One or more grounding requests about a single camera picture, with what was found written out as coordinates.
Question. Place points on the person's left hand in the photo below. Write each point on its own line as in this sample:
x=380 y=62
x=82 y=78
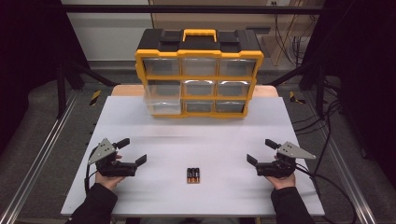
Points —
x=109 y=182

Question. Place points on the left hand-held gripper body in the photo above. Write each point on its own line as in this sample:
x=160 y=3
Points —
x=113 y=169

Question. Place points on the person's right hand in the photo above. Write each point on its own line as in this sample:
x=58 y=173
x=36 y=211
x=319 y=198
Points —
x=281 y=182

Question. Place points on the yellow and black organizer cabinet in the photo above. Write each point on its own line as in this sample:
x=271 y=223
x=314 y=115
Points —
x=199 y=42

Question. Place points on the black metal stand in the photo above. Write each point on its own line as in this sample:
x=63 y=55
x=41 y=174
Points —
x=320 y=90
x=61 y=90

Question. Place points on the black curtain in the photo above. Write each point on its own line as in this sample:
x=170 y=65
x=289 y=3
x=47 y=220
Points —
x=367 y=77
x=28 y=62

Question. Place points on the yellow and black hazard tape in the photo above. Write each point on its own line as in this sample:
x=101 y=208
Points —
x=95 y=97
x=295 y=98

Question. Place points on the clear plastic drawer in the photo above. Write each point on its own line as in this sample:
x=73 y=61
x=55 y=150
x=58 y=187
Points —
x=162 y=99

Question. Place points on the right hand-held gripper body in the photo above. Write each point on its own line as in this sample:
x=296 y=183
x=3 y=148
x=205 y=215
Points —
x=275 y=169

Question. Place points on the set of small organizer drawers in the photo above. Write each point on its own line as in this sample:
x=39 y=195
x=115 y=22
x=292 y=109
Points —
x=199 y=67

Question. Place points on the aluminium floor rail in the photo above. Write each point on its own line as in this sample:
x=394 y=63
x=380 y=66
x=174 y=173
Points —
x=37 y=155
x=345 y=174

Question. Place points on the black horizontal bar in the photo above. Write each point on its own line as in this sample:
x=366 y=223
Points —
x=186 y=9

